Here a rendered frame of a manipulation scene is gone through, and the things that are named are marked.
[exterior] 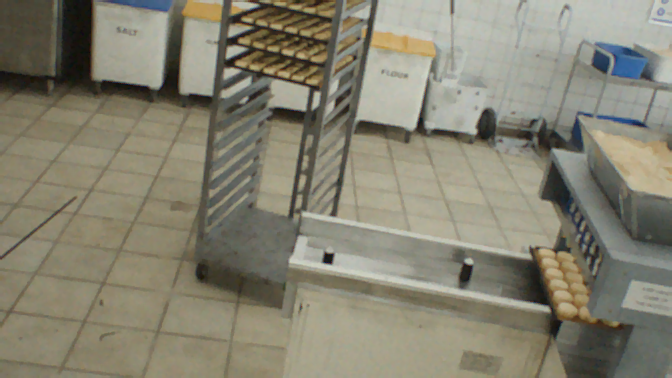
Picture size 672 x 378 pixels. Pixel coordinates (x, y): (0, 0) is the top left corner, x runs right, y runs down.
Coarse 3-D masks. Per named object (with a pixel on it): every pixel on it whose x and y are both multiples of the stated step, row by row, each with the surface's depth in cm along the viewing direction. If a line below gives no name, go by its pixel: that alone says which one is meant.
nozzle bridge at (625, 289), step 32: (576, 160) 225; (544, 192) 233; (576, 192) 200; (608, 224) 184; (576, 256) 200; (608, 256) 169; (640, 256) 170; (608, 288) 169; (640, 288) 168; (640, 320) 172; (640, 352) 175
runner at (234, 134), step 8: (264, 112) 366; (248, 120) 347; (256, 120) 356; (240, 128) 339; (248, 128) 344; (224, 136) 323; (232, 136) 331; (240, 136) 334; (216, 144) 316; (224, 144) 321
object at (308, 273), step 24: (288, 264) 196; (312, 264) 197; (336, 288) 198; (360, 288) 197; (384, 288) 196; (408, 288) 196; (432, 288) 196; (456, 312) 198; (480, 312) 197; (504, 312) 197; (528, 312) 196
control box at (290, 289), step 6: (300, 240) 221; (306, 240) 221; (300, 246) 217; (294, 252) 214; (300, 252) 214; (300, 258) 211; (288, 288) 203; (294, 288) 203; (288, 294) 204; (288, 300) 205; (282, 306) 206; (288, 306) 205; (282, 312) 206; (288, 312) 206; (288, 318) 207
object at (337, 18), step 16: (336, 0) 277; (336, 16) 279; (336, 32) 282; (336, 48) 285; (320, 96) 292; (320, 112) 295; (320, 128) 297; (320, 144) 302; (304, 192) 309; (304, 208) 312
